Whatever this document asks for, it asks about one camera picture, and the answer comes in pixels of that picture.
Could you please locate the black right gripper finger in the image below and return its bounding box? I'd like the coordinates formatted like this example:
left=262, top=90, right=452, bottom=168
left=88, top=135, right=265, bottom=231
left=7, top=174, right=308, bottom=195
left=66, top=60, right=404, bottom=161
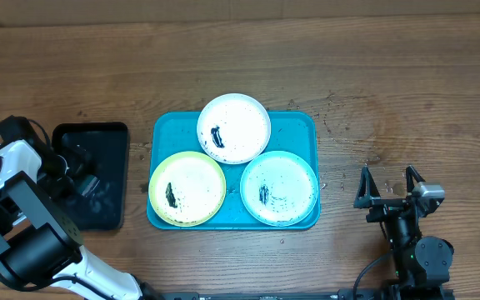
left=405, top=165, right=424, bottom=193
left=353, top=166, right=381, bottom=209

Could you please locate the dark green sponge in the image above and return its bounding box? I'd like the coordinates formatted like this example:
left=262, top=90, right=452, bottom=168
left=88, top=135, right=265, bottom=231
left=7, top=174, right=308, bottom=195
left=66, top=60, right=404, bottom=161
left=76, top=174, right=99, bottom=197

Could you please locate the yellow-green round plate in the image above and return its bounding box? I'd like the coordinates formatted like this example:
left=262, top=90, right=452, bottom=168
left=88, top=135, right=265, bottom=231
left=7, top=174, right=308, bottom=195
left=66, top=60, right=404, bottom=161
left=148, top=151, right=227, bottom=227

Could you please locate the white round plate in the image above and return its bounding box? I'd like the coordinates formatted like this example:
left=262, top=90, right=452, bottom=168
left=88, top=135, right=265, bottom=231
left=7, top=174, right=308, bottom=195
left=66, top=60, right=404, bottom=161
left=196, top=93, right=272, bottom=164

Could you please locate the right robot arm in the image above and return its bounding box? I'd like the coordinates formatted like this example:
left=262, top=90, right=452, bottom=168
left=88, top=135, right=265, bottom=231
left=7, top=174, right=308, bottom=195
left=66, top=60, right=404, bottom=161
left=351, top=166, right=454, bottom=299

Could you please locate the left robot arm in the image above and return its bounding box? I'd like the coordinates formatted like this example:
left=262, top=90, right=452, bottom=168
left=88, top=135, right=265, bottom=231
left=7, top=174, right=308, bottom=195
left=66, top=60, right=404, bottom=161
left=0, top=116, right=162, bottom=299

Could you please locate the black rectangular water tray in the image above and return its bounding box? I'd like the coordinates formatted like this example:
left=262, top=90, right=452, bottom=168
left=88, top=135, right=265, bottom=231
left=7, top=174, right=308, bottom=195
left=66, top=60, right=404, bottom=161
left=52, top=122, right=129, bottom=231

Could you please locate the teal plastic serving tray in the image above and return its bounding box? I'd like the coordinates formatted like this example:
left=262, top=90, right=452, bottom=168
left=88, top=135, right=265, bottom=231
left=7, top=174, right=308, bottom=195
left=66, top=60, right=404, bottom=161
left=149, top=111, right=318, bottom=231

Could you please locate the light blue round plate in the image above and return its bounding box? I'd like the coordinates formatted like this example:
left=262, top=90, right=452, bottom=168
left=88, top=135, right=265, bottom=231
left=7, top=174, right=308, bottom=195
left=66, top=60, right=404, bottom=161
left=239, top=151, right=318, bottom=228

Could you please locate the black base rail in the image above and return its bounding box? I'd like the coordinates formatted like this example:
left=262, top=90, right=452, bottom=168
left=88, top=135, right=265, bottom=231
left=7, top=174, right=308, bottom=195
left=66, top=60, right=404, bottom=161
left=156, top=287, right=457, bottom=300

